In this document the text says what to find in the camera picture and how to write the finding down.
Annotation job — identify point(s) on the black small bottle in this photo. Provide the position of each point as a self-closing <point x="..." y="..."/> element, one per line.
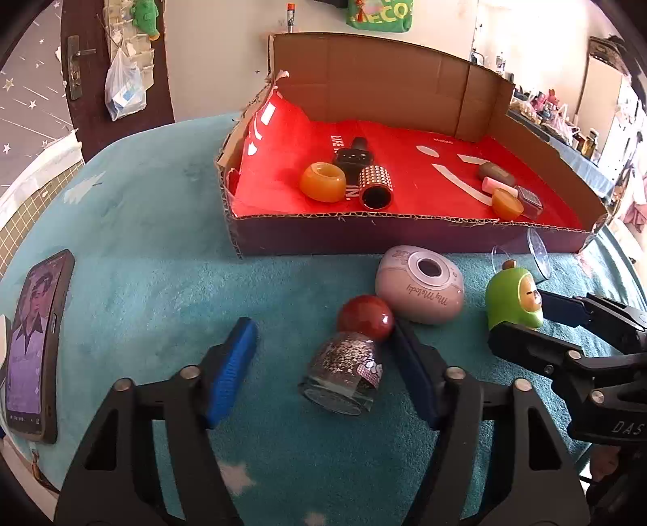
<point x="351" y="154"/>

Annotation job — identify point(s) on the clear plastic dish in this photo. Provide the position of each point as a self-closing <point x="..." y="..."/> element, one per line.
<point x="536" y="250"/>

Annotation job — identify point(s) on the clear hanging pocket organizer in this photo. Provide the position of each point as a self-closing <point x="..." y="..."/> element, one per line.
<point x="119" y="35"/>

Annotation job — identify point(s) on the green plush toy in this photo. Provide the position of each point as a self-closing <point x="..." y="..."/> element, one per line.
<point x="144" y="17"/>

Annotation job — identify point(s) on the cardboard box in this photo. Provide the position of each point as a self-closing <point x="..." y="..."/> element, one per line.
<point x="394" y="235"/>

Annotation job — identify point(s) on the glitter nail polish bottle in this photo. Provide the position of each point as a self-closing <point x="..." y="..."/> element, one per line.
<point x="349" y="366"/>

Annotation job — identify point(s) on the teal fleece blanket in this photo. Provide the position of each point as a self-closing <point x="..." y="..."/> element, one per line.
<point x="151" y="263"/>

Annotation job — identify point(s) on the cluttered shelf of trinkets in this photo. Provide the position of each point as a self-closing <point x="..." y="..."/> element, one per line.
<point x="546" y="109"/>

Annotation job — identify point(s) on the orange capped lighter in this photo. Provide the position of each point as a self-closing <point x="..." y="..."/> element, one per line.
<point x="290" y="17"/>

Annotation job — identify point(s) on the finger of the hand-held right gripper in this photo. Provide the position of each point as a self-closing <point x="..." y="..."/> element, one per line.
<point x="566" y="308"/>
<point x="530" y="349"/>

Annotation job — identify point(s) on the green hooded capybara toy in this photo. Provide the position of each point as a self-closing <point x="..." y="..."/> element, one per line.
<point x="510" y="301"/>

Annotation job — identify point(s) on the pink cloth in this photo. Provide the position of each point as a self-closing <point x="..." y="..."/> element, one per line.
<point x="634" y="207"/>

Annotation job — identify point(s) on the pink nail polish bottle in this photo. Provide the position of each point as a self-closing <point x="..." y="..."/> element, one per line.
<point x="530" y="201"/>

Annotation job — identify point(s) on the green tote bag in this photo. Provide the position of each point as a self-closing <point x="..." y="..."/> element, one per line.
<point x="379" y="12"/>

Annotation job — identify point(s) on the white cabinet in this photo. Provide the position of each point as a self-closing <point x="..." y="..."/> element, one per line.
<point x="619" y="101"/>

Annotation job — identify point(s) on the pink oval case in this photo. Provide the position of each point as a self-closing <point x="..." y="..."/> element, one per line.
<point x="419" y="293"/>

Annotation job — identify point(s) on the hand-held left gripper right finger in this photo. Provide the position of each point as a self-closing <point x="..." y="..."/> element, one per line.
<point x="415" y="377"/>

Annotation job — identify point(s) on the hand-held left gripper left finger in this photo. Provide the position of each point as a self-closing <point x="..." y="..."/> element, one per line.
<point x="230" y="374"/>

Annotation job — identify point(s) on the amber round jar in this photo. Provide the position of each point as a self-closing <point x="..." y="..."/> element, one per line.
<point x="322" y="183"/>

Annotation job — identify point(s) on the person's right hand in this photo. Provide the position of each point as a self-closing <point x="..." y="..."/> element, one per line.
<point x="602" y="463"/>

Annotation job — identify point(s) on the brown rounded case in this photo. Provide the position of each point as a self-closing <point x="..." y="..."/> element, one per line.
<point x="496" y="173"/>

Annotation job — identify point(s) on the dark wooden door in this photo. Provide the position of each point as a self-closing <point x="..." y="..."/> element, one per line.
<point x="86" y="121"/>

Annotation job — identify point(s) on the red plastic liner bag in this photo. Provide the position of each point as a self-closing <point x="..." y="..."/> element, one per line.
<point x="404" y="167"/>

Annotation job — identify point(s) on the gold studded cylinder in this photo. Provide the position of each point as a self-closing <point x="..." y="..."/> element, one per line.
<point x="375" y="184"/>

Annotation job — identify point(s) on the dark smartphone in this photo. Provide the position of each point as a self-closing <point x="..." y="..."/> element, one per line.
<point x="35" y="344"/>

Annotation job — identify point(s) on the translucent plastic bag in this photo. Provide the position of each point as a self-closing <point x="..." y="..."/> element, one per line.
<point x="124" y="93"/>

